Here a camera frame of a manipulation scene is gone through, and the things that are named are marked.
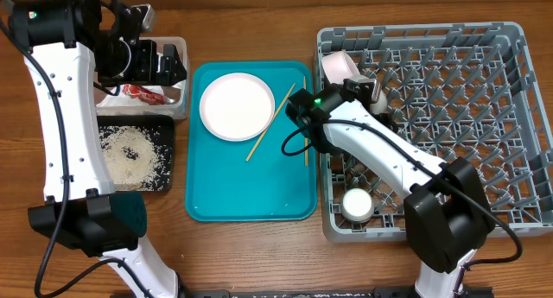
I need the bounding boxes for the right wooden chopstick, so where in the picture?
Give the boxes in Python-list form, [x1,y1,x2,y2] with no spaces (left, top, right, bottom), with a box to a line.
[303,76,309,167]

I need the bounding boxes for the grey plastic dish rack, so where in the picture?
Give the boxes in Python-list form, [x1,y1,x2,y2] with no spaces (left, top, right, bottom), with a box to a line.
[315,22,552,237]

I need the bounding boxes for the left wooden chopstick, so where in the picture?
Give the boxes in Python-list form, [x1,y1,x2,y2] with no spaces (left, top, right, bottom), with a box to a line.
[245,83,296,162]

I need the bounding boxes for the wooden chopstick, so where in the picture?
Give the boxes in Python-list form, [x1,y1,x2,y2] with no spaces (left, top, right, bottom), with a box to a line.
[245,83,296,162]
[303,76,309,167]

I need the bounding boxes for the black food waste tray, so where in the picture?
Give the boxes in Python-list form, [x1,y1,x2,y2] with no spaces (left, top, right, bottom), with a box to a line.
[98,115,175,193]

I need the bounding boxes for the rice pile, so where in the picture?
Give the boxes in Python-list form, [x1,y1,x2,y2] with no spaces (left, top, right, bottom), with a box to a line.
[99,125,173,192]

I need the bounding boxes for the red snack wrapper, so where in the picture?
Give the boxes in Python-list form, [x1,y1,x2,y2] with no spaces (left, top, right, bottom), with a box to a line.
[123,84,170,105]

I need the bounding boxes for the white paper cup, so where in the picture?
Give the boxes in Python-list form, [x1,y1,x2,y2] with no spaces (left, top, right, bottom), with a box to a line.
[341,188,374,223]

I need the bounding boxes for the pink bowl with rice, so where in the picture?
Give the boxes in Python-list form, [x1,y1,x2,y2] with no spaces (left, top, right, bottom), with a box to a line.
[321,51,359,85]

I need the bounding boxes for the teal plastic tray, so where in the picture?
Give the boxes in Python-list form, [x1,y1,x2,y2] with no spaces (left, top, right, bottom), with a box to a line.
[185,60,318,222]

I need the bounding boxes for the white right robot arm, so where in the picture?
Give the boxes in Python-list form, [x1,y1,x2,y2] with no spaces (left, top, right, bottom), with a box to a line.
[285,78,523,297]

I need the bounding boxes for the grey-white bowl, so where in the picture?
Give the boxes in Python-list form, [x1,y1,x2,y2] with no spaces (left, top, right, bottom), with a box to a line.
[369,89,388,114]

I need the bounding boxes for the white paper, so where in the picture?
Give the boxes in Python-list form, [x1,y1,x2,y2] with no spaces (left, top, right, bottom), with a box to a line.
[97,80,184,107]

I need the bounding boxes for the clear plastic waste bin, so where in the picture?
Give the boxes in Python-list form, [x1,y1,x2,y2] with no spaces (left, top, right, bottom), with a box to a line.
[94,36,191,120]

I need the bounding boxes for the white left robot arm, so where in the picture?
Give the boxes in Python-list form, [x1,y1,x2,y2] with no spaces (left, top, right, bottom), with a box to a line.
[1,0,189,297]

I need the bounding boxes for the large white plate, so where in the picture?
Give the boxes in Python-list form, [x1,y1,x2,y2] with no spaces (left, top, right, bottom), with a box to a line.
[200,73,276,142]

